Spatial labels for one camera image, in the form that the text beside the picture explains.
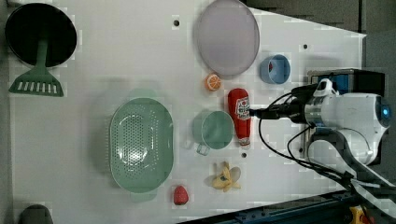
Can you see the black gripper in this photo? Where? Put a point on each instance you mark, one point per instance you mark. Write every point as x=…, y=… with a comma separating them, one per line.
x=290, y=105

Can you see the red ketchup bottle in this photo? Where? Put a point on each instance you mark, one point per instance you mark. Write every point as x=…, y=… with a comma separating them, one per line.
x=238, y=103

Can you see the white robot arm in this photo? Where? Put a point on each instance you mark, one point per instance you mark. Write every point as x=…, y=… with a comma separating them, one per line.
x=347, y=131

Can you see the green plastic strainer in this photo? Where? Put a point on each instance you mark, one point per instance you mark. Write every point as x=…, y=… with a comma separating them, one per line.
x=141, y=144

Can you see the green mug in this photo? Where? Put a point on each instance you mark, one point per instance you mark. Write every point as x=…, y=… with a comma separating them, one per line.
x=212, y=130

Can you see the orange slice toy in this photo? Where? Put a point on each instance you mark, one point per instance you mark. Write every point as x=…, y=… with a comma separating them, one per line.
x=212, y=82

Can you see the grey round plate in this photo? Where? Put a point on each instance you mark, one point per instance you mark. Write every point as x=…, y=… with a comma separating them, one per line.
x=228, y=37

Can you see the red strawberry toy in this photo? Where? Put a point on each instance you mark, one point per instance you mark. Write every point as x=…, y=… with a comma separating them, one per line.
x=181, y=196

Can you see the green spatula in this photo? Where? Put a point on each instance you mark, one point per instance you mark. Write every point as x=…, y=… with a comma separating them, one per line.
x=38, y=80

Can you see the dark object at table edge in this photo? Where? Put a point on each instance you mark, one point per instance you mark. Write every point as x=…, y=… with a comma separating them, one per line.
x=35, y=214

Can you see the black frying pan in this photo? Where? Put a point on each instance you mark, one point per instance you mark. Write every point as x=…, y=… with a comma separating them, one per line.
x=30, y=23

